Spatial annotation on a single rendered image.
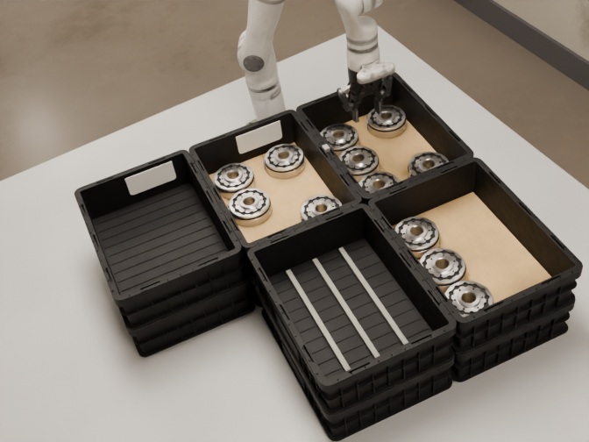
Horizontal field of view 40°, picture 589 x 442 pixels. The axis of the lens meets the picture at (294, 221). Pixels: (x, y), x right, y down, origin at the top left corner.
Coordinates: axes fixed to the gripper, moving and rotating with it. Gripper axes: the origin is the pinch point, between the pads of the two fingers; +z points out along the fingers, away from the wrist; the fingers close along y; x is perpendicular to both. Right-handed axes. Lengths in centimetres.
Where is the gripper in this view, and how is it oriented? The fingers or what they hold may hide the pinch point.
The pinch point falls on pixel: (366, 111)
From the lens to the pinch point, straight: 196.5
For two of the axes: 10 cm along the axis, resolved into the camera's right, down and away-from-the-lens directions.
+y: -9.1, 3.7, -2.1
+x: 4.1, 6.3, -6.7
